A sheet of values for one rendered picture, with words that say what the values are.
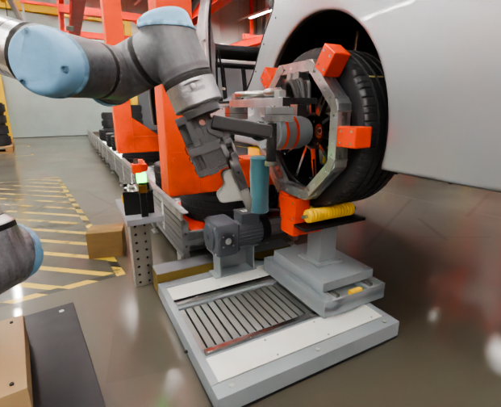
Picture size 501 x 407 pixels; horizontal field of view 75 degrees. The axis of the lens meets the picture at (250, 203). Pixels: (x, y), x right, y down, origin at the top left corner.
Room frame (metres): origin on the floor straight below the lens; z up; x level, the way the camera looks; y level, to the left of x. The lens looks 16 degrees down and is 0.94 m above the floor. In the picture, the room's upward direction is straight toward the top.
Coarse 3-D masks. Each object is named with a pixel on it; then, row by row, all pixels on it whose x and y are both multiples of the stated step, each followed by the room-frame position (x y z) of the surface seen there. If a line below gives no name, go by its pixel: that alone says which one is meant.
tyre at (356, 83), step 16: (320, 48) 1.41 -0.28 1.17; (352, 64) 1.26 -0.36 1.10; (368, 64) 1.31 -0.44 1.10; (352, 80) 1.24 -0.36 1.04; (368, 80) 1.23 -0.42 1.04; (384, 80) 1.27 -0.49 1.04; (352, 96) 1.23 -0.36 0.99; (368, 96) 1.20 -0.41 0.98; (384, 96) 1.23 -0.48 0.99; (352, 112) 1.23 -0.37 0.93; (368, 112) 1.18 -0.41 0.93; (384, 112) 1.21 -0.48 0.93; (384, 128) 1.20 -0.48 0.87; (384, 144) 1.21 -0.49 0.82; (352, 160) 1.21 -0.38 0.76; (368, 160) 1.19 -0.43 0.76; (288, 176) 1.57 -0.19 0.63; (352, 176) 1.21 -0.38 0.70; (368, 176) 1.22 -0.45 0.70; (384, 176) 1.27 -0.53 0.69; (336, 192) 1.27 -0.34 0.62; (352, 192) 1.26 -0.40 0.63; (368, 192) 1.32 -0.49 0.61
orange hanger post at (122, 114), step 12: (108, 0) 3.32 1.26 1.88; (108, 12) 3.31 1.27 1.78; (120, 12) 3.36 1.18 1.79; (108, 24) 3.31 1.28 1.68; (120, 24) 3.36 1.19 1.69; (108, 36) 3.30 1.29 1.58; (120, 36) 3.35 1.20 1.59; (120, 108) 3.32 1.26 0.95; (120, 120) 3.32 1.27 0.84; (120, 132) 3.31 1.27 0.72; (132, 132) 3.36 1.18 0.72; (120, 144) 3.30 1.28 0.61; (132, 144) 3.35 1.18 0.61
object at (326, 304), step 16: (272, 256) 1.66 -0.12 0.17; (272, 272) 1.56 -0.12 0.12; (288, 272) 1.51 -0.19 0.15; (288, 288) 1.43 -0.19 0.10; (304, 288) 1.32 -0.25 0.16; (336, 288) 1.35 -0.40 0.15; (352, 288) 1.35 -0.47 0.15; (368, 288) 1.32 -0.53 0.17; (384, 288) 1.37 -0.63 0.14; (320, 304) 1.22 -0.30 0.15; (336, 304) 1.23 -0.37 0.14; (352, 304) 1.27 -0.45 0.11
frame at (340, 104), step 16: (288, 64) 1.45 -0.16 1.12; (304, 64) 1.35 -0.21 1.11; (272, 80) 1.55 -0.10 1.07; (320, 80) 1.26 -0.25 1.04; (336, 80) 1.27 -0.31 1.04; (336, 96) 1.20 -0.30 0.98; (336, 112) 1.18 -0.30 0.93; (336, 128) 1.17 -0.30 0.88; (336, 160) 1.17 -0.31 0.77; (272, 176) 1.54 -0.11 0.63; (320, 176) 1.24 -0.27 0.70; (336, 176) 1.24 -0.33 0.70; (288, 192) 1.42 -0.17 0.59; (304, 192) 1.31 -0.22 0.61; (320, 192) 1.31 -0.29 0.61
